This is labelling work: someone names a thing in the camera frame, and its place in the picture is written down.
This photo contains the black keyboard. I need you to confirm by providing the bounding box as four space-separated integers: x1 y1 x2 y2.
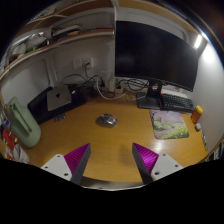
160 89 196 114

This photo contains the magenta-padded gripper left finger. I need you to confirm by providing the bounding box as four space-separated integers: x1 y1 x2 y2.
40 142 92 186

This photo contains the black socket cable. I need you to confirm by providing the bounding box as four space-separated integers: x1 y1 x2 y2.
60 63 105 92

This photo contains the transparent dark computer mouse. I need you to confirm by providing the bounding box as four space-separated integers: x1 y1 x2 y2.
95 113 119 128

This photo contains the black cable loop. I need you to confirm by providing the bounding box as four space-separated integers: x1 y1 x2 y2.
120 78 150 92

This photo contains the white cable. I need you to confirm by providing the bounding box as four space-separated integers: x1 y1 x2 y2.
95 78 149 101

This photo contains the landscape print mouse pad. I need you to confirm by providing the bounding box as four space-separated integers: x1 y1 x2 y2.
149 109 190 140

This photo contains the orange bottle with yellow lid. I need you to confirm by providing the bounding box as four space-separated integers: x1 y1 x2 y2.
190 104 204 125

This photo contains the white wall socket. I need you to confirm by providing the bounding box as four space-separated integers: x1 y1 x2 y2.
72 57 95 70

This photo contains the black computer monitor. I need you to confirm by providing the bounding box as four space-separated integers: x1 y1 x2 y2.
114 20 200 111

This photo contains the bright lamp light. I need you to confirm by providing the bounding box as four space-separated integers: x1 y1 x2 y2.
194 34 203 50

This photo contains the row of books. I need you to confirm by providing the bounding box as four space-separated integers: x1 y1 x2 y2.
201 133 224 164

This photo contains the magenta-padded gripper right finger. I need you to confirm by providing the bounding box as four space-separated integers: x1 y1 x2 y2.
131 142 184 185

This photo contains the white power strip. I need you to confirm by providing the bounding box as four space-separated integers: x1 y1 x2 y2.
99 78 125 95

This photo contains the pale green plastic stand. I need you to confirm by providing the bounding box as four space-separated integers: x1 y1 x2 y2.
3 96 42 149

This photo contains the wooden wall shelf unit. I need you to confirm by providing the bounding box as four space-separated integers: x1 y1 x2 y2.
0 0 116 81

